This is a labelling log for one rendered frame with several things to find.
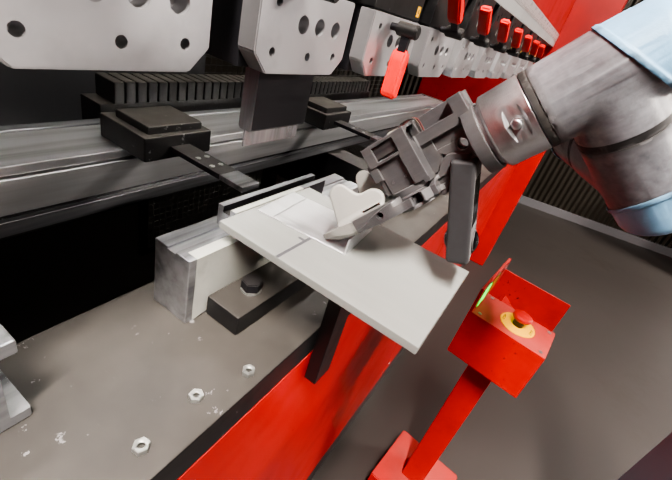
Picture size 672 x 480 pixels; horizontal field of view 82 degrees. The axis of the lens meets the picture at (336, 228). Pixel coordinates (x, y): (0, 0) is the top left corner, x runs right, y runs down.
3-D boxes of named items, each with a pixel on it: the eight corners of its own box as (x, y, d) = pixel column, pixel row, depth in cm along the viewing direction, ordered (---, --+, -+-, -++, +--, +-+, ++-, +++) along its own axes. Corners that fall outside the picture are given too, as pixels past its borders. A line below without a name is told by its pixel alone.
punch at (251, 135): (248, 149, 45) (260, 64, 40) (236, 143, 46) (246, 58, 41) (300, 139, 53) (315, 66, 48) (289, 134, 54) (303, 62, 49)
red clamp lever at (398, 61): (393, 101, 54) (418, 25, 49) (369, 92, 56) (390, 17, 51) (399, 101, 56) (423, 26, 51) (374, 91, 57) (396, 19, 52)
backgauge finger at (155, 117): (216, 208, 50) (220, 173, 48) (100, 135, 60) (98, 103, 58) (276, 188, 60) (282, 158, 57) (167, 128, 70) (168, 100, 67)
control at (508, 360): (515, 398, 79) (562, 337, 70) (446, 349, 86) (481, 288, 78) (537, 350, 94) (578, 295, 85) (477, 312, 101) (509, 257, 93)
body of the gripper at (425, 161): (379, 143, 47) (471, 86, 41) (413, 204, 48) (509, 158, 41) (353, 155, 41) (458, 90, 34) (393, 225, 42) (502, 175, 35)
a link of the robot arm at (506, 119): (552, 140, 39) (554, 155, 32) (507, 161, 42) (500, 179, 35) (518, 73, 38) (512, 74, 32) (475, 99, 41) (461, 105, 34)
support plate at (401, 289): (415, 355, 36) (418, 348, 36) (218, 227, 46) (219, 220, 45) (466, 277, 50) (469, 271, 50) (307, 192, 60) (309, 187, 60)
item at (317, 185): (232, 233, 49) (235, 213, 48) (216, 223, 50) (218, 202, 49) (321, 196, 65) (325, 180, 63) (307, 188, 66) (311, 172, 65)
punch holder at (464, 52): (449, 77, 83) (482, -11, 75) (414, 65, 86) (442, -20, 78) (467, 78, 94) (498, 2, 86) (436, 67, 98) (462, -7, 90)
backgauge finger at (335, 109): (376, 154, 87) (382, 133, 85) (287, 114, 97) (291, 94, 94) (397, 147, 97) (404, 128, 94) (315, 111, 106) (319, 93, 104)
